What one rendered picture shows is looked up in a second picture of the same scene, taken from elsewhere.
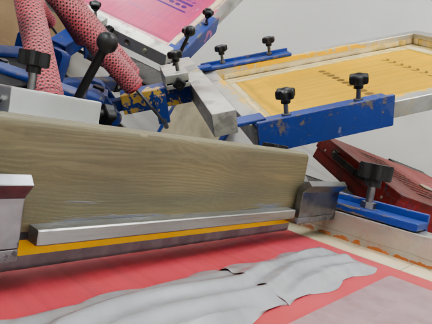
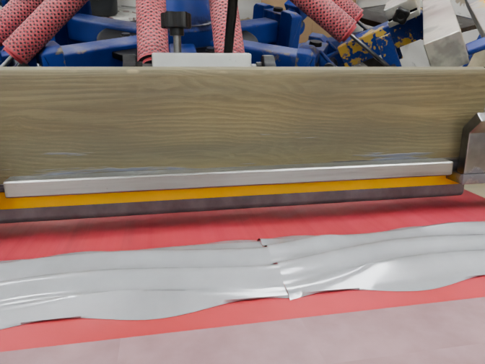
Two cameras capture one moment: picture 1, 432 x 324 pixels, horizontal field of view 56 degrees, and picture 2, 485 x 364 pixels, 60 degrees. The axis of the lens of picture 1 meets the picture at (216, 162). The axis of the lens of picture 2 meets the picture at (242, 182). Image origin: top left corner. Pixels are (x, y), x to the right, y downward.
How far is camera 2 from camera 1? 21 cm
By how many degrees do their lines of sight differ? 39
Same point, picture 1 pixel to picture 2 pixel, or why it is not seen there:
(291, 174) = (444, 105)
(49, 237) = (16, 189)
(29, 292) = (16, 243)
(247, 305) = (210, 287)
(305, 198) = (475, 142)
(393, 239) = not seen: outside the picture
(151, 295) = (99, 258)
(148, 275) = (155, 238)
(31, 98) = (172, 61)
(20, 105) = not seen: hidden behind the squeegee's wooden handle
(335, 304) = (385, 311)
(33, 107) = not seen: hidden behind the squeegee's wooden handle
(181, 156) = (198, 92)
